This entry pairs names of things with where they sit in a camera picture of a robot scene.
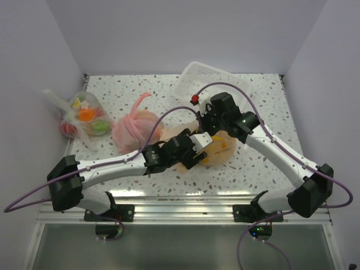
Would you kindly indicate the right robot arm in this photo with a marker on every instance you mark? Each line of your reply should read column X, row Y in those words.
column 310, row 188

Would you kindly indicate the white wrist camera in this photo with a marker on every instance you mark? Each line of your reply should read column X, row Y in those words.
column 200, row 100
column 200, row 141

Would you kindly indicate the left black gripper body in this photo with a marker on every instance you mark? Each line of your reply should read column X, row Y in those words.
column 188, row 160

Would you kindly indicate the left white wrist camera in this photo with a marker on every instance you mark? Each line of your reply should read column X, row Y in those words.
column 200, row 141

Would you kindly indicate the pink plastic bag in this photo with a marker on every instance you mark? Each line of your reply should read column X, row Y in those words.
column 131, row 132

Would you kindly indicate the clear plastic bag with fruit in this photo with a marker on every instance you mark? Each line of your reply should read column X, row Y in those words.
column 83, row 116

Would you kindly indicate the aluminium mounting rail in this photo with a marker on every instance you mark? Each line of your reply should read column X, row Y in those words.
column 189, row 210

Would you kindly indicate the orange plastic bag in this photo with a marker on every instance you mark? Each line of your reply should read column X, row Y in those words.
column 218, row 153

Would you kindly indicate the right black base bracket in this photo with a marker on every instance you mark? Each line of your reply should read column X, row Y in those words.
column 249, row 214

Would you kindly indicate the white plastic basket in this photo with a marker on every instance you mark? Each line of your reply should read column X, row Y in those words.
column 196, row 75

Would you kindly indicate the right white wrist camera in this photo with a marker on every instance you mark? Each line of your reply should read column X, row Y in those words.
column 200, row 100

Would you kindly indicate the black base bracket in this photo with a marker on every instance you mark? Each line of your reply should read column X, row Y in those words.
column 249, row 214
column 117, row 213

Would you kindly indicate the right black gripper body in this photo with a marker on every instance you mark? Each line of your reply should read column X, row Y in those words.
column 212, row 123

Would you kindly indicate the left black base bracket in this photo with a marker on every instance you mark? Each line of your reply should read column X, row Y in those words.
column 117, row 213

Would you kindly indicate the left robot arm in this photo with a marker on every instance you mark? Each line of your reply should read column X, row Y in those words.
column 71, row 180

